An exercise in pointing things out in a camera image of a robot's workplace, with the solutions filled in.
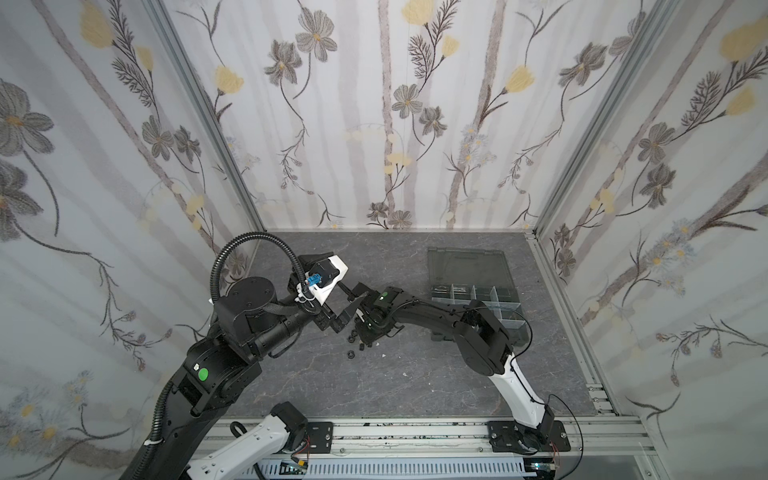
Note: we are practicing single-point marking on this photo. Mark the white slotted cable duct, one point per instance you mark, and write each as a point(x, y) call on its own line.
point(391, 468)

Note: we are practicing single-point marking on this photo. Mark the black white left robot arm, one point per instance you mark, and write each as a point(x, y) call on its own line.
point(249, 323)

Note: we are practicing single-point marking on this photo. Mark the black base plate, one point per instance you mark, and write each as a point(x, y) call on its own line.
point(513, 437)
point(318, 439)

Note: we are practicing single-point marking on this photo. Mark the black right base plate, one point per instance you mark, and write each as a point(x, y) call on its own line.
point(513, 437)

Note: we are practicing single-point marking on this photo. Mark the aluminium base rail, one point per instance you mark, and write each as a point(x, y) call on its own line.
point(603, 447)

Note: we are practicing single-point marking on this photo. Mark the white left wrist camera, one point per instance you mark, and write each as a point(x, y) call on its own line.
point(324, 271)

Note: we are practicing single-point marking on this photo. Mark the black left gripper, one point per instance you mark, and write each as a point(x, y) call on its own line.
point(324, 318)

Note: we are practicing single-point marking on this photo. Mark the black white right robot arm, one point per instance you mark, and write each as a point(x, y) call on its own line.
point(486, 348)

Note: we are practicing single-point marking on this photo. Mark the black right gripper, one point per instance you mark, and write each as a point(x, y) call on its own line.
point(369, 313)

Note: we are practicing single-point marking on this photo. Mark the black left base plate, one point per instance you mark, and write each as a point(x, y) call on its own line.
point(318, 439)

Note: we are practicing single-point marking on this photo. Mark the green plastic organizer box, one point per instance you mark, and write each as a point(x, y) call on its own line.
point(460, 276)

